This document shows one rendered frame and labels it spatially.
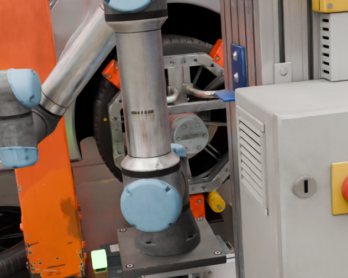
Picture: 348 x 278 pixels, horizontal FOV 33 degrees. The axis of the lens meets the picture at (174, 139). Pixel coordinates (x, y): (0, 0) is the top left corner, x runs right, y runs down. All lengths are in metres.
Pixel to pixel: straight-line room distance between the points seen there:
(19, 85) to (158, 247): 0.46
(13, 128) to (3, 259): 1.06
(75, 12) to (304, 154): 1.62
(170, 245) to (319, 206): 0.59
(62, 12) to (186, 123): 0.62
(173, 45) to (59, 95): 1.05
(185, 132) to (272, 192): 1.33
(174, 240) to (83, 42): 0.46
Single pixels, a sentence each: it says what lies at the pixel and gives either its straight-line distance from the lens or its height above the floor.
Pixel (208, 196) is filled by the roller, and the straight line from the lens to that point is 2.42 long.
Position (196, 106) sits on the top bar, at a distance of 2.02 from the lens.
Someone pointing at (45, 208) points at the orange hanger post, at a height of 0.77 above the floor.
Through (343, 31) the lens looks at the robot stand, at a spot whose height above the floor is 1.30.
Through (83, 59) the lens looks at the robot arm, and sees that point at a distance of 1.23.
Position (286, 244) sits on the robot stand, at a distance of 0.76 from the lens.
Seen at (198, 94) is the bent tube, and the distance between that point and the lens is 2.06.
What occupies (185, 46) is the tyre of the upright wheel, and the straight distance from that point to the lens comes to 2.26.
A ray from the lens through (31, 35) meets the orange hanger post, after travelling 1.70.
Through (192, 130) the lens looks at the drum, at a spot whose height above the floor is 0.87.
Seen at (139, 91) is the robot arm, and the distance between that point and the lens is 1.08.
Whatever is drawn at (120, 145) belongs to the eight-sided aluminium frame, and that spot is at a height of 0.81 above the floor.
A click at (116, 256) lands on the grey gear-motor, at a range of 2.24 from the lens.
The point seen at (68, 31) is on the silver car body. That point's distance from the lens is 2.24.
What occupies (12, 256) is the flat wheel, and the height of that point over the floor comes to 0.50.
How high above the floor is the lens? 1.40
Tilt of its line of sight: 15 degrees down
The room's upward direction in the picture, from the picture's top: 5 degrees counter-clockwise
